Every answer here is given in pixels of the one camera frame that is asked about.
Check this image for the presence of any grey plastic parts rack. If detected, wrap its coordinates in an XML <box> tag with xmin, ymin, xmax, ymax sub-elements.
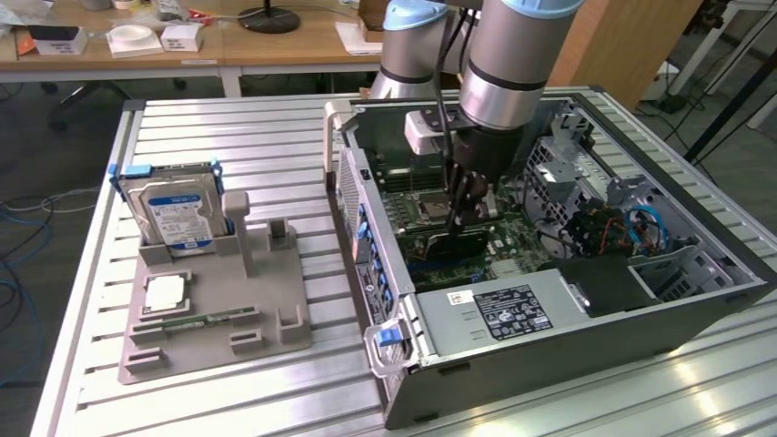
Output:
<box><xmin>116</xmin><ymin>190</ymin><xmax>315</xmax><ymax>387</ymax></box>

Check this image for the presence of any grey power supply unit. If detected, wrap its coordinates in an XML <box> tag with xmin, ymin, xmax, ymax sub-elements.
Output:
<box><xmin>416</xmin><ymin>269</ymin><xmax>593</xmax><ymax>361</ymax></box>

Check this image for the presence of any CPU socket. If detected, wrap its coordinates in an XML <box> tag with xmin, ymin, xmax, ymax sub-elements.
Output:
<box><xmin>412</xmin><ymin>188</ymin><xmax>455</xmax><ymax>224</ymax></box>

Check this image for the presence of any small white labelled box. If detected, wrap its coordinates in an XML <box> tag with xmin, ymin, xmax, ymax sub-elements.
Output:
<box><xmin>159</xmin><ymin>23</ymin><xmax>205</xmax><ymax>53</ymax></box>

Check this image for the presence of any dark arm cable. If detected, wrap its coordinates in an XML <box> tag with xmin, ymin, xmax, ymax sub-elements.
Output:
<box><xmin>433</xmin><ymin>6</ymin><xmax>484</xmax><ymax>165</ymax></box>

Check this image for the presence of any wooden cabinet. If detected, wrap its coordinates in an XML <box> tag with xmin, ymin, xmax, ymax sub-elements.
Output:
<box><xmin>545</xmin><ymin>0</ymin><xmax>705</xmax><ymax>113</ymax></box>

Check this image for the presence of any black open PC case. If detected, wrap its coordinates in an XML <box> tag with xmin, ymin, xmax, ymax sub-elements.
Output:
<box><xmin>320</xmin><ymin>90</ymin><xmax>777</xmax><ymax>432</ymax></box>

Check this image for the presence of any metal disk bay cage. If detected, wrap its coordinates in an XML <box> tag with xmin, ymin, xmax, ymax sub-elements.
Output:
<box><xmin>521</xmin><ymin>134</ymin><xmax>614</xmax><ymax>229</ymax></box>

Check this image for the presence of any white box with round insert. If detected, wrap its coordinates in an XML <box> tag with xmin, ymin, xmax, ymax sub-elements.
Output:
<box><xmin>105</xmin><ymin>25</ymin><xmax>165</xmax><ymax>59</ymax></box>

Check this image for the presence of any hard disk in blue caddy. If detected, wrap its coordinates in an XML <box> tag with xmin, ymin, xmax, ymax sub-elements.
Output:
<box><xmin>107</xmin><ymin>158</ymin><xmax>225</xmax><ymax>251</ymax></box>

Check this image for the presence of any white box with black lid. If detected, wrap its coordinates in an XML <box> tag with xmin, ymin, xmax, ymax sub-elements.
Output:
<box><xmin>27</xmin><ymin>25</ymin><xmax>89</xmax><ymax>56</ymax></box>

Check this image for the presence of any graphics card with black fan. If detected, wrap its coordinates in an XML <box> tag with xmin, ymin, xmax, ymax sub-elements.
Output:
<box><xmin>417</xmin><ymin>227</ymin><xmax>493</xmax><ymax>268</ymax></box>

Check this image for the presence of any grey floor cable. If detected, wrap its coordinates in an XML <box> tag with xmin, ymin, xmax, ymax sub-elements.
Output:
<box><xmin>0</xmin><ymin>186</ymin><xmax>99</xmax><ymax>215</ymax></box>

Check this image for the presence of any silver chipset heatsink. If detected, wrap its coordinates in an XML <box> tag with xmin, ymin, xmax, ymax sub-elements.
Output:
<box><xmin>488</xmin><ymin>259</ymin><xmax>524</xmax><ymax>279</ymax></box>

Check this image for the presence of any green motherboard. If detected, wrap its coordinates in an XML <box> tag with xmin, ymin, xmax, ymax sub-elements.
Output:
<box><xmin>367</xmin><ymin>152</ymin><xmax>560</xmax><ymax>292</ymax></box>

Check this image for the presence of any silver CPU chip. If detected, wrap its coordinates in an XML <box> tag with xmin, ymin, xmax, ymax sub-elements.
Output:
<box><xmin>143</xmin><ymin>275</ymin><xmax>191</xmax><ymax>315</ymax></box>

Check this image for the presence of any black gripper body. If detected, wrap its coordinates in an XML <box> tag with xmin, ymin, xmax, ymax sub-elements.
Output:
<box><xmin>453</xmin><ymin>126</ymin><xmax>524</xmax><ymax>180</ymax></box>

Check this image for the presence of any metal socket cover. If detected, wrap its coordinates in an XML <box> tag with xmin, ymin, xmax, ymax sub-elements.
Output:
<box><xmin>479</xmin><ymin>193</ymin><xmax>504</xmax><ymax>220</ymax></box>

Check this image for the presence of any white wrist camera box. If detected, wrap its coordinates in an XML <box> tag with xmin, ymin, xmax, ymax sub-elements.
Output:
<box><xmin>403</xmin><ymin>110</ymin><xmax>463</xmax><ymax>156</ymax></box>

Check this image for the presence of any blue disk wire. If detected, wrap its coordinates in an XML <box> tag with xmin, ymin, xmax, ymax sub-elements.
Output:
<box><xmin>624</xmin><ymin>204</ymin><xmax>673</xmax><ymax>256</ymax></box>

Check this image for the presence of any white flat box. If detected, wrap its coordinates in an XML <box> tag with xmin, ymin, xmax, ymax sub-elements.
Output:
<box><xmin>335</xmin><ymin>20</ymin><xmax>385</xmax><ymax>56</ymax></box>

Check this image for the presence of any brown cardboard box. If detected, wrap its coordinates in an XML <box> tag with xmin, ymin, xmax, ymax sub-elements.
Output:
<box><xmin>357</xmin><ymin>0</ymin><xmax>393</xmax><ymax>33</ymax></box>

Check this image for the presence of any blue floor cable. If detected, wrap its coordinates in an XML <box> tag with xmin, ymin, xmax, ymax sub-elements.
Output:
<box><xmin>0</xmin><ymin>204</ymin><xmax>55</xmax><ymax>388</ymax></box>

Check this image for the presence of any wooden desk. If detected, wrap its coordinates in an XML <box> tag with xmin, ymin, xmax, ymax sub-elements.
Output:
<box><xmin>0</xmin><ymin>0</ymin><xmax>553</xmax><ymax>99</ymax></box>

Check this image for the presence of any blue case release latch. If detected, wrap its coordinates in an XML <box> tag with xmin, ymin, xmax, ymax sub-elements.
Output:
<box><xmin>375</xmin><ymin>327</ymin><xmax>407</xmax><ymax>351</ymax></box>

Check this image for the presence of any black round lamp base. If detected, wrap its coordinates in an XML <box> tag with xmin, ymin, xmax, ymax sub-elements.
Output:
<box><xmin>237</xmin><ymin>0</ymin><xmax>303</xmax><ymax>34</ymax></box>

